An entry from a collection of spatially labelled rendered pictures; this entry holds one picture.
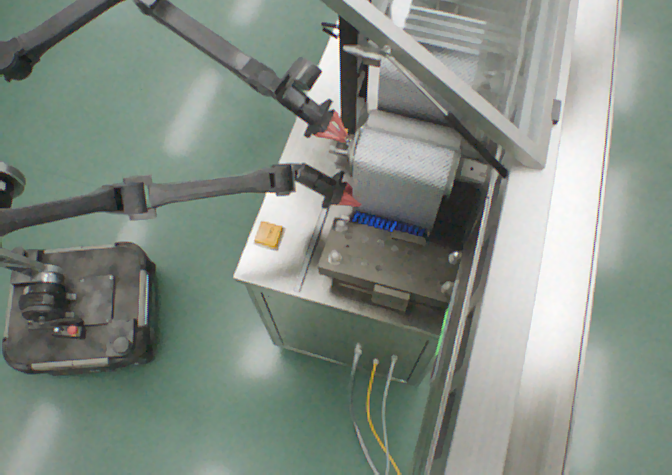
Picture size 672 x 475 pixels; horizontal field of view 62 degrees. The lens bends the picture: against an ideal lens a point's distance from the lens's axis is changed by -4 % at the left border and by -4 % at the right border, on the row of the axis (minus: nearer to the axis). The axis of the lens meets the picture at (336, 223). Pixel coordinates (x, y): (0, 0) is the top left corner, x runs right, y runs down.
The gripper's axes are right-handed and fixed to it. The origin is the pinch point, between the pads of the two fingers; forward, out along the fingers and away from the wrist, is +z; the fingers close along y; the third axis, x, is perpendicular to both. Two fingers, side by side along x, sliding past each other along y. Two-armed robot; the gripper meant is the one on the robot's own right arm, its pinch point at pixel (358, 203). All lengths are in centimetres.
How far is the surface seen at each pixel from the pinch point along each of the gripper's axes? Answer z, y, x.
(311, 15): -10, -167, -130
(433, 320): 33.6, 21.9, 0.0
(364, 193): -2.2, 0.3, 7.1
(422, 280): 21.7, 15.8, 7.9
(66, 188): -84, -21, -173
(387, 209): 6.6, 0.3, 5.6
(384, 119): -6.7, -18.3, 15.2
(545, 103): -1, 1, 70
